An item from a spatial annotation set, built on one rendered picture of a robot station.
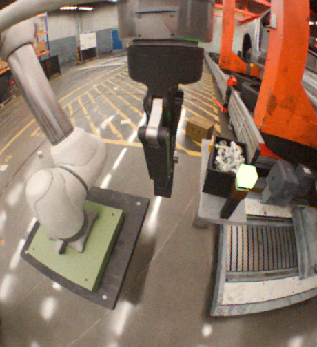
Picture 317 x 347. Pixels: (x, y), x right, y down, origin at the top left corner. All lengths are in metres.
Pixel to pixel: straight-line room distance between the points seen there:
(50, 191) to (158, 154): 0.36
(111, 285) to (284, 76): 1.11
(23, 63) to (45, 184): 0.38
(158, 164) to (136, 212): 0.54
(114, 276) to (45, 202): 0.35
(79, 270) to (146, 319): 0.45
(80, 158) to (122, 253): 0.37
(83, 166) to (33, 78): 0.34
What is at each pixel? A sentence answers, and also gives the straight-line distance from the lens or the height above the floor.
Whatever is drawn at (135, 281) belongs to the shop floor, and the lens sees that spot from 0.92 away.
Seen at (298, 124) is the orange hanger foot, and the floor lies 0.64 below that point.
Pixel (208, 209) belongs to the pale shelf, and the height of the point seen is 0.45.
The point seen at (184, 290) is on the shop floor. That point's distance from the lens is 0.92.
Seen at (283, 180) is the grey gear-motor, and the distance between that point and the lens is 0.94.
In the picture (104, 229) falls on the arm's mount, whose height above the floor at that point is 0.35.
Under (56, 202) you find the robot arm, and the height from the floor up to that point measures 0.57.
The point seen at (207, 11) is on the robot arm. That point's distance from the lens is 0.15.
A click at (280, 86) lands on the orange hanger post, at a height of 0.80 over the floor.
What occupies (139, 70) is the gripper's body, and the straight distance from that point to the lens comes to 0.15.
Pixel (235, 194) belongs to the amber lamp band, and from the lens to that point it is 0.43.
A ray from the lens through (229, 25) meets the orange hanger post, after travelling 2.75.
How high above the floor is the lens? 0.91
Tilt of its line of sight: 47 degrees down
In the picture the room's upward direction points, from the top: straight up
